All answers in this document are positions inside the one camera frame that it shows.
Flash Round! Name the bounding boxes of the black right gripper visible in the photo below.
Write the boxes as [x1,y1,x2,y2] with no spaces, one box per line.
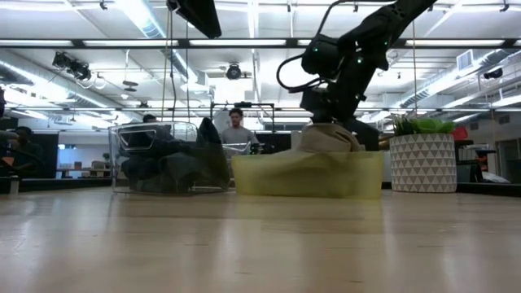
[300,87,360,125]

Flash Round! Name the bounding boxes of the beige hat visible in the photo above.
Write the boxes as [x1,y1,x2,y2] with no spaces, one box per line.
[294,122,361,154]

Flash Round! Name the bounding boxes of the black equipment block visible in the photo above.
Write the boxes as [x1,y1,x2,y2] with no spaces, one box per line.
[351,118,381,152]

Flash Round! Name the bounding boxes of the yellow translucent plastic bin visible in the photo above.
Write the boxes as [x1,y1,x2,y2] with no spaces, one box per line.
[230,150,385,200]

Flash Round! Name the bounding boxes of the round black ceiling lamp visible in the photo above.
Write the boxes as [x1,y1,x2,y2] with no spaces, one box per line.
[225,63,243,81]

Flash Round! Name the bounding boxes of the green plant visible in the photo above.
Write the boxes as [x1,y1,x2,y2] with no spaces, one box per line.
[389,113,457,137]

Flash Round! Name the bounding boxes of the white triangle-patterned planter pot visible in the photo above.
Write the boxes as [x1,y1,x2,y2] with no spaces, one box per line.
[388,133,458,194]

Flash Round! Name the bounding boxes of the black desk with chair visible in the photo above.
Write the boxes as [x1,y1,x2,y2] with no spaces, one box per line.
[454,139,510,185]

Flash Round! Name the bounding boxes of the dark hats pile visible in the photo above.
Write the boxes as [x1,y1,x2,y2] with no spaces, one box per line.
[119,117,231,193]

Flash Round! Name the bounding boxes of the clear plastic bin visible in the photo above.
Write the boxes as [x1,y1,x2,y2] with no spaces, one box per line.
[107,120,232,196]

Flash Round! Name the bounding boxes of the black ceiling spotlight cluster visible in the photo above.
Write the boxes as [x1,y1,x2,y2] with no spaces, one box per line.
[51,51,94,82]

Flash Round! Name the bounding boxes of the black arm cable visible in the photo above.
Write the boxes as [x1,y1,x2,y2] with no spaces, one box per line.
[276,53,327,94]

